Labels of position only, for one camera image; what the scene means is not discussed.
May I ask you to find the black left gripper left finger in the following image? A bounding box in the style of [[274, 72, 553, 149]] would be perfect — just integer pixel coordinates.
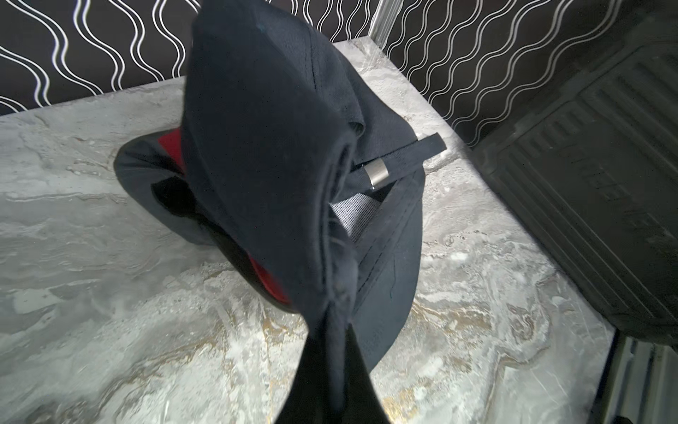
[[275, 324, 331, 424]]

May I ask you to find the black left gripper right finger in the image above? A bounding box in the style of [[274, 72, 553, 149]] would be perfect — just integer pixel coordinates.
[[339, 326, 389, 424]]

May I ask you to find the navy blue baseball cap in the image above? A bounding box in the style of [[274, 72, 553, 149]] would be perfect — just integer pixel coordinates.
[[181, 1, 446, 369]]

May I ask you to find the red and black cap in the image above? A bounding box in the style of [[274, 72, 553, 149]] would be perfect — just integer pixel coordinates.
[[157, 126, 292, 306]]

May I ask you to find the dark grey cap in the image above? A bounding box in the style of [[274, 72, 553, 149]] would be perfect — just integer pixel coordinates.
[[112, 129, 298, 314]]

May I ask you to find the black plastic tool case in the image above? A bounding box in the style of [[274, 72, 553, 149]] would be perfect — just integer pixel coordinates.
[[470, 10, 677, 346]]

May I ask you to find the aluminium corner frame post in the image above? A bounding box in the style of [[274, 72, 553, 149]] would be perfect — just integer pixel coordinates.
[[368, 0, 404, 49]]

